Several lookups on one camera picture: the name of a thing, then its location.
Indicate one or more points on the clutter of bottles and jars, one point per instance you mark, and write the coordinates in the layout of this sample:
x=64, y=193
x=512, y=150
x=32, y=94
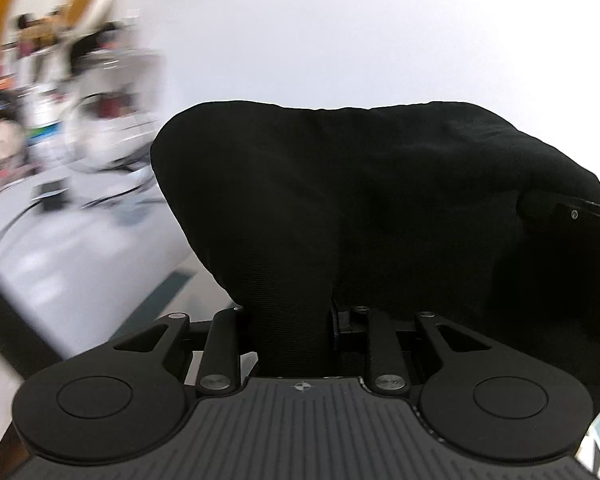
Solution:
x=35, y=85

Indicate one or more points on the black garment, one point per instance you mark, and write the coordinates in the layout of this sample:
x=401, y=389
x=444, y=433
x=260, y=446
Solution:
x=355, y=200

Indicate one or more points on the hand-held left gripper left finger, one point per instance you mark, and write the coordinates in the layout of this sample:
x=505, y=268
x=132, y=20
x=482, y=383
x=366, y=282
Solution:
x=222, y=345

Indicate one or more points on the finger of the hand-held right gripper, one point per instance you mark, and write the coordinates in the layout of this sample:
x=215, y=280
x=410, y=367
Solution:
x=587, y=212

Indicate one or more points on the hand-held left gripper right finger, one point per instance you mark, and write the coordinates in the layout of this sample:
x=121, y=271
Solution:
x=336, y=332

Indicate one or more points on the small black box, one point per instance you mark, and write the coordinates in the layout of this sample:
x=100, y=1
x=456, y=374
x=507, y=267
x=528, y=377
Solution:
x=50, y=199

